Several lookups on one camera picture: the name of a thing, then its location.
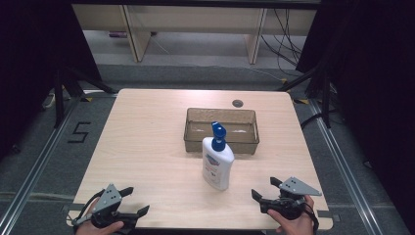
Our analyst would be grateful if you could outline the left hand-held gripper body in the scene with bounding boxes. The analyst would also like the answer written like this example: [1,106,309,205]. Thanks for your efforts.
[71,183,139,230]

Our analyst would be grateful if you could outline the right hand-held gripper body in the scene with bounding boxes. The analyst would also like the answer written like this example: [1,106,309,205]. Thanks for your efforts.
[258,176,323,220]

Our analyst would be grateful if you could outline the white pump bottle blue cap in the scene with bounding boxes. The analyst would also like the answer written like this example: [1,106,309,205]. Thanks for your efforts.
[201,120,236,192]

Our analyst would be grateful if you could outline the clear brown plastic box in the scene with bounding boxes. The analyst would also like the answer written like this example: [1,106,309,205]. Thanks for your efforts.
[183,107,260,156]

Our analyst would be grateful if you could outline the person's left hand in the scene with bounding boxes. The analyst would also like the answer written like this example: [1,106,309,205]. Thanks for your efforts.
[74,198,125,235]

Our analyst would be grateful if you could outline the person's right hand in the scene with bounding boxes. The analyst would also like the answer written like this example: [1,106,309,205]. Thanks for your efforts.
[266,194,316,235]

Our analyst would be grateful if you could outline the black metal stand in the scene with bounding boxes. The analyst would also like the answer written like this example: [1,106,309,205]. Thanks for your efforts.
[53,66,119,129]
[277,64,333,129]

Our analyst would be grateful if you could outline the black curtain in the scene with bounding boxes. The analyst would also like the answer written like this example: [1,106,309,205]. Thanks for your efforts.
[295,0,415,226]
[0,0,104,161]

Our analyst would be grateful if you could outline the light wooden desk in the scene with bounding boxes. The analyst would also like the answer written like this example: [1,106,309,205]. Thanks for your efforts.
[71,3,318,65]

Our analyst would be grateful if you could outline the black wrist strap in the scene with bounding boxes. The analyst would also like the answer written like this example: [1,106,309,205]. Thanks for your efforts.
[73,189,106,226]
[303,201,320,233]

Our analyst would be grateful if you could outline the metal floor rail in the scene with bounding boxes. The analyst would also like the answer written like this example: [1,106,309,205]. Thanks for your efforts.
[0,96,84,235]
[307,98,384,235]

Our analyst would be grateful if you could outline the black floor cable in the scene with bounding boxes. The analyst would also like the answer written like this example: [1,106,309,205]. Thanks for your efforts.
[300,111,328,130]

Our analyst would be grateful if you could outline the white floor cable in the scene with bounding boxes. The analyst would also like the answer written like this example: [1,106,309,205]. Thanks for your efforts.
[250,66,286,82]

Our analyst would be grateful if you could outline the black hanging cables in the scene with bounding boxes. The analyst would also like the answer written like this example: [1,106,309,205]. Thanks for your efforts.
[259,8,305,78]

